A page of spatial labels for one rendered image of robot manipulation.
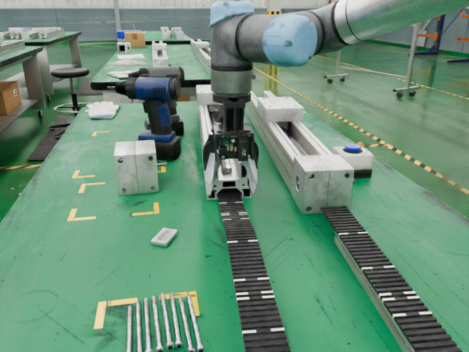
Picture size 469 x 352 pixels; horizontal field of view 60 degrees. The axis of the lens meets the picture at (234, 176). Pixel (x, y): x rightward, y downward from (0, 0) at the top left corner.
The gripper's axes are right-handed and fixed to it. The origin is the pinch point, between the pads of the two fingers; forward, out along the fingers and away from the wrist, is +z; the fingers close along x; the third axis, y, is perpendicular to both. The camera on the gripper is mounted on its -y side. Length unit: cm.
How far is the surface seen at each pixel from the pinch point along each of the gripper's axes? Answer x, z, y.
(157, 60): -27, -4, -193
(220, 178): -1.6, 0.0, -5.5
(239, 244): -0.7, 0.9, 20.2
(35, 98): -180, 61, -404
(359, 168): 32.6, 1.7, -12.4
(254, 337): -1.2, 1.0, 40.4
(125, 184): -22.5, 1.8, -8.9
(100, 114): -42, 3, -81
